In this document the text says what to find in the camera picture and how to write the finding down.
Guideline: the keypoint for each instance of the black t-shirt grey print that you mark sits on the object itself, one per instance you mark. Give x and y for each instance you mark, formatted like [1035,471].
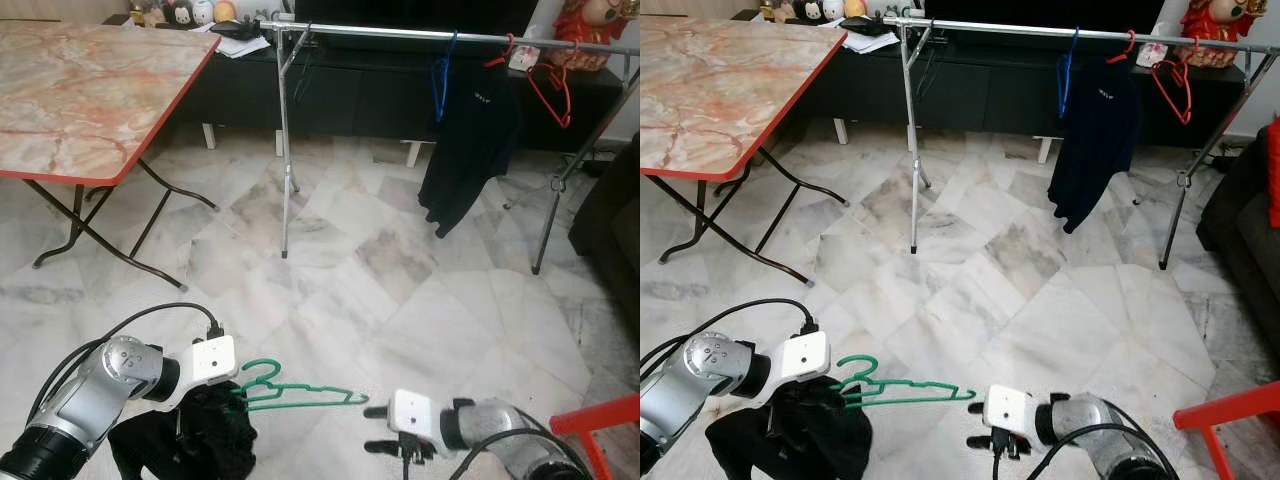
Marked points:
[790,440]
[190,440]

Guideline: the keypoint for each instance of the dark grey sofa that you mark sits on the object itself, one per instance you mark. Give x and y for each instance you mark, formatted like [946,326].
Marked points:
[610,240]
[1240,220]

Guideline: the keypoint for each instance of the green plastic hanger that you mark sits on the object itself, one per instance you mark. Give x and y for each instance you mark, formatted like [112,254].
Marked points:
[262,363]
[862,360]

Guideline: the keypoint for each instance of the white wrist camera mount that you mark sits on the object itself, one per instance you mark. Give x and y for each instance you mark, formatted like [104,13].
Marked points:
[1012,408]
[415,412]
[804,356]
[213,360]

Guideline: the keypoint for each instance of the black TV console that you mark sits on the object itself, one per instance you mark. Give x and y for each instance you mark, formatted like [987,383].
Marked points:
[350,90]
[985,90]

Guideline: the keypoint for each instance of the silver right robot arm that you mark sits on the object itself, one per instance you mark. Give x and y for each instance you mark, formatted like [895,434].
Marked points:
[1095,440]
[500,430]

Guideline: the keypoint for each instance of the red plastic hanger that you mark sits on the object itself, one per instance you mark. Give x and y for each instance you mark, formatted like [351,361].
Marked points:
[1131,47]
[508,50]
[1168,93]
[546,97]

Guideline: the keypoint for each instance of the red cushion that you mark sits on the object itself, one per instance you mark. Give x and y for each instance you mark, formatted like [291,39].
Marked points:
[1275,170]

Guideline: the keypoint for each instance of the blue plastic hanger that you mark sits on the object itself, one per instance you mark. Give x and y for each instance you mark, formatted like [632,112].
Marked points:
[436,85]
[1062,80]

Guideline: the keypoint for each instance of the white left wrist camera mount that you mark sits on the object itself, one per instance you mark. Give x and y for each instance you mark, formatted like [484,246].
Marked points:
[804,356]
[213,360]

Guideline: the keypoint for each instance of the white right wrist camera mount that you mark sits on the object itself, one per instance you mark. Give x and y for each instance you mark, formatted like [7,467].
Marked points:
[415,412]
[1012,408]

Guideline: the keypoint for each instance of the light wooden cabinet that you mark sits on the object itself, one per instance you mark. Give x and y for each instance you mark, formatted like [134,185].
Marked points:
[55,10]
[695,9]

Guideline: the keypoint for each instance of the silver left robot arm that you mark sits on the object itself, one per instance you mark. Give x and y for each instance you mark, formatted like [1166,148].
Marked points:
[90,400]
[700,385]

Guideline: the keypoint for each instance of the navy t-shirt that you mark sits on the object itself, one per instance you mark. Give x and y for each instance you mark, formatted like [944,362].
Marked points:
[1095,140]
[470,140]

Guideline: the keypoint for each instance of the red gold figurine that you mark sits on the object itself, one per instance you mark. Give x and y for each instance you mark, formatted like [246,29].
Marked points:
[590,30]
[1220,28]

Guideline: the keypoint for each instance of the silver clothes rack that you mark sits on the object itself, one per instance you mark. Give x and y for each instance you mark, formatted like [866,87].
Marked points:
[1000,27]
[380,32]

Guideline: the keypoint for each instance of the black television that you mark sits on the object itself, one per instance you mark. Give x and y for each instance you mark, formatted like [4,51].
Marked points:
[1045,12]
[415,15]

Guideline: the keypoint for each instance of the white tissue box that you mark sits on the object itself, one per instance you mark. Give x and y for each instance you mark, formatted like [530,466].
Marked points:
[521,59]
[1150,55]

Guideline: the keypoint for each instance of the black wallet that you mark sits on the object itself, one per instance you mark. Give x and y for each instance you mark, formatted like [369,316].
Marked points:
[237,29]
[867,26]

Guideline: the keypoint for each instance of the red plastic stool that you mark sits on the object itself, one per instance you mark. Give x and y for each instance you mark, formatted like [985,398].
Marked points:
[600,412]
[1230,402]

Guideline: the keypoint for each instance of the white paper stack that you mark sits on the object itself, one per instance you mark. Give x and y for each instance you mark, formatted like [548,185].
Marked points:
[875,43]
[245,48]

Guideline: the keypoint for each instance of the orange red round plush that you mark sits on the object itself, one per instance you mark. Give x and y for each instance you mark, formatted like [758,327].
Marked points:
[225,9]
[854,8]

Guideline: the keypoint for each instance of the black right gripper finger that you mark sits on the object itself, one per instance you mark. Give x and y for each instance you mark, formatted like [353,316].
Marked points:
[382,444]
[378,411]
[982,440]
[978,409]

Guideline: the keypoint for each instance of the marble folding table red edge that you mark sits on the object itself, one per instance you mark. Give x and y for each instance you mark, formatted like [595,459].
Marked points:
[90,100]
[720,95]

